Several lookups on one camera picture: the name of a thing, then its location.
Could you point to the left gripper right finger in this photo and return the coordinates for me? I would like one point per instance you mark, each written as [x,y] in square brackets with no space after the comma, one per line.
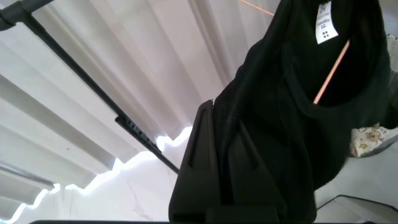
[248,186]

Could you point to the cream printed shorts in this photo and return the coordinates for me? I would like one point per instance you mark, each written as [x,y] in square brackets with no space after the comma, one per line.
[368,140]

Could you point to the pink clothes hanger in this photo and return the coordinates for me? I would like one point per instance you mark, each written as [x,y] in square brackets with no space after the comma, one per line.
[332,72]
[256,7]

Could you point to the black short-sleeved shirt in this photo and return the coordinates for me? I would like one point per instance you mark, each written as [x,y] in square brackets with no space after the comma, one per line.
[311,140]

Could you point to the black clothes rack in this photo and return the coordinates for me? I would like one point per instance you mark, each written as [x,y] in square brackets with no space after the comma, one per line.
[77,73]

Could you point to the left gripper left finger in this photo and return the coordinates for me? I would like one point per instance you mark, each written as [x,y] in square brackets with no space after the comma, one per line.
[192,186]

